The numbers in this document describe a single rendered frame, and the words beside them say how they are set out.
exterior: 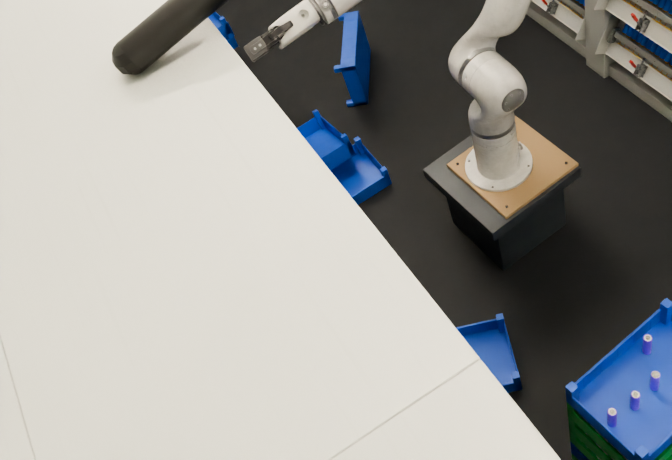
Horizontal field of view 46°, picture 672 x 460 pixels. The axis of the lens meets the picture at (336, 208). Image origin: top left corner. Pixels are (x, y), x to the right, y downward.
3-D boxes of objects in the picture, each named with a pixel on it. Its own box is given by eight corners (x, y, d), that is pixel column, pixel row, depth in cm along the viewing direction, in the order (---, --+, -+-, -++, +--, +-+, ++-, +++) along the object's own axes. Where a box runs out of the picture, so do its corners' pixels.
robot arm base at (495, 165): (507, 129, 232) (501, 85, 218) (546, 169, 220) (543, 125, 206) (452, 161, 230) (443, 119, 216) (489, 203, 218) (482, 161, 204)
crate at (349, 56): (370, 49, 313) (351, 52, 315) (358, 10, 297) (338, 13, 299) (368, 104, 295) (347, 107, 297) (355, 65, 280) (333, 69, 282)
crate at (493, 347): (505, 325, 228) (502, 312, 221) (522, 390, 215) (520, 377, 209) (404, 348, 232) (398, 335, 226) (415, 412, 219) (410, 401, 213)
